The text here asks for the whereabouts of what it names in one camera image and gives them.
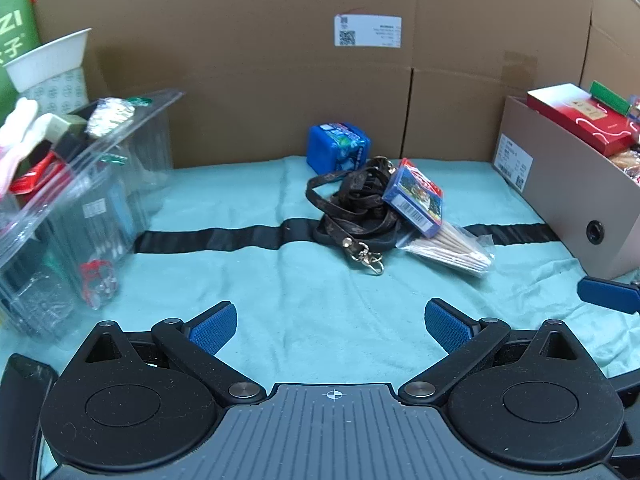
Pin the blue packet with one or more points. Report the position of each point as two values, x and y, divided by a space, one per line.
124 217

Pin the green snack package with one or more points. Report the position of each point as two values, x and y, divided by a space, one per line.
17 25

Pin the clear plastic container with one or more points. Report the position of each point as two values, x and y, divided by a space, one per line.
75 200

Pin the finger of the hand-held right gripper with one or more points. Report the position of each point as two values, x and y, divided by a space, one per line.
605 292

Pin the small blue gum box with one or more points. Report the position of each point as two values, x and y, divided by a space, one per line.
335 147

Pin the tan shoe box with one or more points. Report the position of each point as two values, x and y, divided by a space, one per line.
555 195

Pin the foil wrapped candy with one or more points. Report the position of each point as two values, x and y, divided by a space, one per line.
110 116

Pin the white paper cup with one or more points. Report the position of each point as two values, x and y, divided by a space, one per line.
45 60

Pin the large brown cardboard box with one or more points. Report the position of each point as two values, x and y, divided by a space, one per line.
250 70

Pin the black tape strip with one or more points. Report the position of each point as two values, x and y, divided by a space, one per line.
210 237

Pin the white shipping label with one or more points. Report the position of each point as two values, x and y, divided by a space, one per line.
367 30

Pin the blue playing card deck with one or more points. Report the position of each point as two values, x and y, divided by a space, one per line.
415 195

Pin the teal cloth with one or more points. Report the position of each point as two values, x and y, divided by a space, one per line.
300 300

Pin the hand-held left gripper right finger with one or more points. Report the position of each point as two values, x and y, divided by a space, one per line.
447 327

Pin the plain brown cardboard box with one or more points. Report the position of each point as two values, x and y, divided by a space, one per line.
617 25

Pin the packaged snack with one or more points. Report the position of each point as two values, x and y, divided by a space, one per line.
627 162

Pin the red gift box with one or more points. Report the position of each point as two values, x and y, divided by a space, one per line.
585 115

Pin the small red trinket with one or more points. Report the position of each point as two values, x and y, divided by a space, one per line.
97 280

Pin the clear bag of toothpicks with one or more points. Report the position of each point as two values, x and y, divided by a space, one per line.
450 252

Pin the white pink soft item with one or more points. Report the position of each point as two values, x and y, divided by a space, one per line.
15 135

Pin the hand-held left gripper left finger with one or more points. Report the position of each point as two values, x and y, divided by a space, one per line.
215 329

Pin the small green box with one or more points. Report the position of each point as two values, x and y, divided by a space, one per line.
607 95

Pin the red packet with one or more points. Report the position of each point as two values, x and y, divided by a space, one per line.
35 175

